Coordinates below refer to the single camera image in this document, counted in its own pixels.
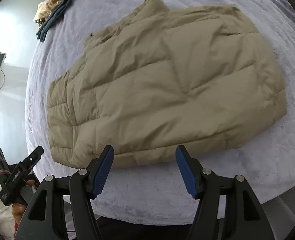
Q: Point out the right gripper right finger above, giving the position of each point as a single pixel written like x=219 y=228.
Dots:
x=228 y=208

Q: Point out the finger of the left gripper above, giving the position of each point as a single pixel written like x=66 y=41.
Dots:
x=32 y=159

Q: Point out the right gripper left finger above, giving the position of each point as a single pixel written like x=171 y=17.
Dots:
x=44 y=216

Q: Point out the tan puffer jacket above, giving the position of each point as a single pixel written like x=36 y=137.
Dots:
x=203 y=77

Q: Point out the beige striped clothes pile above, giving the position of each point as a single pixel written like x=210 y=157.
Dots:
x=44 y=10

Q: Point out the person left hand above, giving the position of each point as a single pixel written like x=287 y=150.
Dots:
x=17 y=212

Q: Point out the dark teal folded garment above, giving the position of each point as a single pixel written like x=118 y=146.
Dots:
x=56 y=13

